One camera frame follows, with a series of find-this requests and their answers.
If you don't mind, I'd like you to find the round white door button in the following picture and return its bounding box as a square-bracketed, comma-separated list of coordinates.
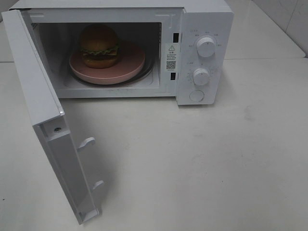
[189, 90, 204, 102]

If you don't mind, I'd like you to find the pink round plate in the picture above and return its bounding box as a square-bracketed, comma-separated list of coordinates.
[69, 41, 145, 85]

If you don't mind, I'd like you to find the toy burger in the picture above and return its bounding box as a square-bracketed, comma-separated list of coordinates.
[79, 24, 119, 68]

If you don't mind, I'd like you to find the white microwave door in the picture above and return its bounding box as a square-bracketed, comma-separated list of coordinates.
[2, 10, 99, 224]

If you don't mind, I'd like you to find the lower white dial knob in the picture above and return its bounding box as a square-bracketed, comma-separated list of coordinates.
[192, 68, 210, 86]

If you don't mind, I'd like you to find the white dial knob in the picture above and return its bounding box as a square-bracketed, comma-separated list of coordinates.
[196, 35, 217, 58]
[192, 68, 210, 86]

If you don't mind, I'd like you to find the white warning label sticker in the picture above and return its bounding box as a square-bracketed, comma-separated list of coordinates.
[164, 43, 179, 72]

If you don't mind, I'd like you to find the white microwave oven body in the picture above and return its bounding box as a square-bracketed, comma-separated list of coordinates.
[8, 0, 233, 105]

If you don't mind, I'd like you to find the upper white dial knob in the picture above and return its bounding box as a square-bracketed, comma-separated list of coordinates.
[196, 35, 217, 58]

